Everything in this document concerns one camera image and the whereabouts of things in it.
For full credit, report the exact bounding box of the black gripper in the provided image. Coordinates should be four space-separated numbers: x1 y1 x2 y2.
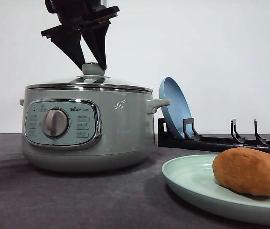
41 0 120 71

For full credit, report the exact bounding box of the glass lid with green knob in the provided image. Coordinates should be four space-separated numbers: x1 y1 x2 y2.
25 63 153 92

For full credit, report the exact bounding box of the green plate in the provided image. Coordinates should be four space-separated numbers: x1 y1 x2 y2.
162 155 270 224

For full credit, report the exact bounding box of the brown potato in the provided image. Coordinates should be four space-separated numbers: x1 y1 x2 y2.
212 147 270 196

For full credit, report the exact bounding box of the green electric steamer pot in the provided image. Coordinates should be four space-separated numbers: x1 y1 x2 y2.
19 86 170 173

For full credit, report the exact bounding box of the blue plate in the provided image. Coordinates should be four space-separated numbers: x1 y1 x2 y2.
159 76 192 139

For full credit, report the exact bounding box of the black plate rack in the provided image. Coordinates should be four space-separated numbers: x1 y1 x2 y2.
157 118 270 152

